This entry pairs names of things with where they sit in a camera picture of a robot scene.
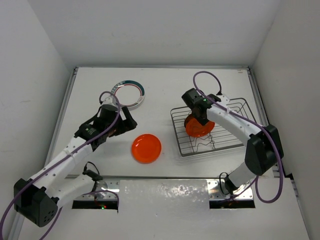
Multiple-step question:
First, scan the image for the orange plastic plate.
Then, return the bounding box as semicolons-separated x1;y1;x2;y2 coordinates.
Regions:
131;133;162;164
184;114;216;138

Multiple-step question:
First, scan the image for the dark green rimmed plate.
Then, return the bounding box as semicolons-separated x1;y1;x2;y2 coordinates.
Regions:
111;80;146;109

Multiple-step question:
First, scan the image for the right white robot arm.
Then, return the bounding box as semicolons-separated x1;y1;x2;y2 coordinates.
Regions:
181;88;284;194

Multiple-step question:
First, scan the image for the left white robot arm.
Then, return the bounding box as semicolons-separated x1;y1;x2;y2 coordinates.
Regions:
13;103;138;228

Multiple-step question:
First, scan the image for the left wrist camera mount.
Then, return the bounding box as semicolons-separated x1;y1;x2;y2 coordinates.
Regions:
102;96;118;106

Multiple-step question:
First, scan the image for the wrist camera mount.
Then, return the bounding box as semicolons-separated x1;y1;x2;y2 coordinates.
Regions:
102;96;118;106
216;94;230;105

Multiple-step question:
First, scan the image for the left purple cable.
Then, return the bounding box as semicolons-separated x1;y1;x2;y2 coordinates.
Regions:
0;91;123;240

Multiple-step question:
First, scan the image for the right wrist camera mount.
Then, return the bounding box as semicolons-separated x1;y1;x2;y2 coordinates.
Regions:
216;94;230;105

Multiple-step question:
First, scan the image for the metal wire dish rack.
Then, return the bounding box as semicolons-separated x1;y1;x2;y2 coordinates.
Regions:
170;106;244;157

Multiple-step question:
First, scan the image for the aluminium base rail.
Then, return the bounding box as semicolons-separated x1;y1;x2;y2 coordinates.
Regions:
44;174;256;203

